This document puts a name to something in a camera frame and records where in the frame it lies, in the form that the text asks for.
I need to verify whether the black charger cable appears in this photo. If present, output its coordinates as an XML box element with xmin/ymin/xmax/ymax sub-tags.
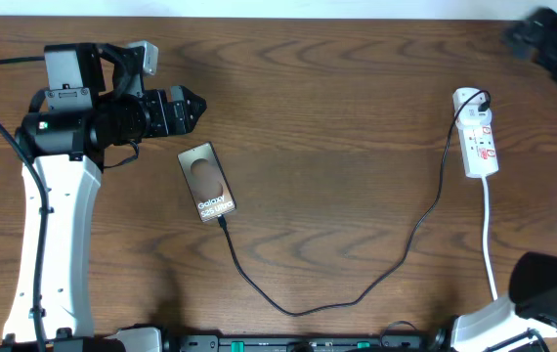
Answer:
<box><xmin>216</xmin><ymin>90</ymin><xmax>493</xmax><ymax>318</ymax></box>

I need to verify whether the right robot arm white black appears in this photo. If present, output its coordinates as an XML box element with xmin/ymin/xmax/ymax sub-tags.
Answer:
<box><xmin>433</xmin><ymin>7</ymin><xmax>557</xmax><ymax>351</ymax></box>

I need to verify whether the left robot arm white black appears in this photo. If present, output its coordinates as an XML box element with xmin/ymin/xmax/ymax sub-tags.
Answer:
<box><xmin>2</xmin><ymin>41</ymin><xmax>207</xmax><ymax>351</ymax></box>

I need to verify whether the black plug in strip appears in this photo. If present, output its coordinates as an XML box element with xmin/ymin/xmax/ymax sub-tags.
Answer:
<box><xmin>478</xmin><ymin>100</ymin><xmax>491</xmax><ymax>112</ymax></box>

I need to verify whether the white power strip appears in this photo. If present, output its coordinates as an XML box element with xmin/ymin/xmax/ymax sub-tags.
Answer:
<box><xmin>452</xmin><ymin>87</ymin><xmax>499</xmax><ymax>179</ymax></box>

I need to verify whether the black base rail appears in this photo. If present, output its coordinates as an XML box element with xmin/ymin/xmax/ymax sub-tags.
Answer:
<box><xmin>0</xmin><ymin>333</ymin><xmax>455</xmax><ymax>352</ymax></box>

